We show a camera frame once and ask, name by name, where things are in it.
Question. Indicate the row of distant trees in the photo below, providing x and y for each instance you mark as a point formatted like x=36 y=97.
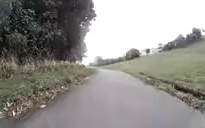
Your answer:
x=133 y=53

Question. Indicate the grey asphalt path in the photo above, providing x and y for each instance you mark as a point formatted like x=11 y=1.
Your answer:
x=113 y=100

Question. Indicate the dense wood of trees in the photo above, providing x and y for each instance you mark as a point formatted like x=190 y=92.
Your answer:
x=36 y=26

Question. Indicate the green grass slope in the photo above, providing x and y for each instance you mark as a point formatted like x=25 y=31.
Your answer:
x=180 y=66

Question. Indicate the grass verge with dry leaves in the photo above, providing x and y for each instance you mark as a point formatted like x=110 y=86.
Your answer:
x=26 y=86

